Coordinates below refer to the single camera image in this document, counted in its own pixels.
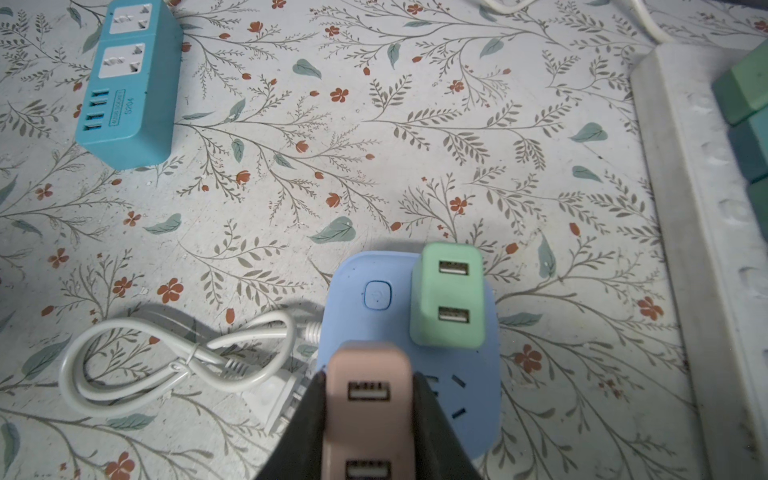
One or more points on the brown plug adapter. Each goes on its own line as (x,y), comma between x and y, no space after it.
(368,431)

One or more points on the green plug adapter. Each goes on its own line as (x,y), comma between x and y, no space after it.
(742,90)
(447,297)
(757,193)

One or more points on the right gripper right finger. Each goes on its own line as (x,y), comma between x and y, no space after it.
(438,452)

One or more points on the teal small power strip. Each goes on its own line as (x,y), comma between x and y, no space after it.
(127,119)

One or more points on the blue square power socket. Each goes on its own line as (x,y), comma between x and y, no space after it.
(369,300)

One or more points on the teal plug adapter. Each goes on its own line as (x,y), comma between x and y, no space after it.
(748,140)

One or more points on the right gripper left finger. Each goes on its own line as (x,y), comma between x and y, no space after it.
(298,454)

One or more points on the long white power strip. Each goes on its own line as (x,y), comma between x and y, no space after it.
(716,255)

